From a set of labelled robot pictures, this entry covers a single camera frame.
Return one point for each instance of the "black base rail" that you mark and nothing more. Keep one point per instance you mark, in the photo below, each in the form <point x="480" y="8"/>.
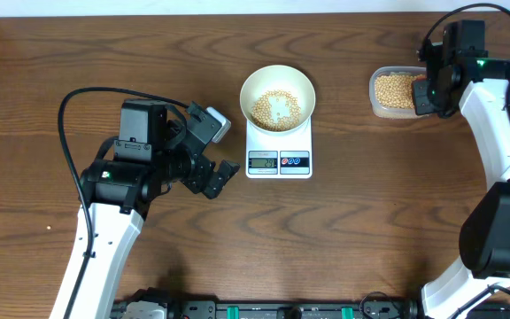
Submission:
<point x="154" y="303"/>

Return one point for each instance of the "white digital kitchen scale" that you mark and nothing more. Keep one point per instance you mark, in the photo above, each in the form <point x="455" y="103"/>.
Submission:
<point x="279" y="155"/>

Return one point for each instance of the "white round bowl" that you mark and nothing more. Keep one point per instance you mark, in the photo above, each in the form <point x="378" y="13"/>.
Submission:
<point x="277" y="99"/>

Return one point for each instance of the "clear plastic soybean container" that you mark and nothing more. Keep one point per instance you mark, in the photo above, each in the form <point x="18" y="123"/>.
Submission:
<point x="390" y="91"/>

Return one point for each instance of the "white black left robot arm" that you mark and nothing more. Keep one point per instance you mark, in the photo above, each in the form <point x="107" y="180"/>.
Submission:
<point x="156" y="147"/>

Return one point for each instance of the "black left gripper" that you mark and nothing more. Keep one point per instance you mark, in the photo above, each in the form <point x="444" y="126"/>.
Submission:
<point x="195" y="179"/>

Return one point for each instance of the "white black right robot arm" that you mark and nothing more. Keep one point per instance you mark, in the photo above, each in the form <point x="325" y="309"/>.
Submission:
<point x="461" y="78"/>

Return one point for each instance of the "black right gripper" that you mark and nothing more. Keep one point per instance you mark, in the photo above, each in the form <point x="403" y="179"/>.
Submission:
<point x="421" y="103"/>

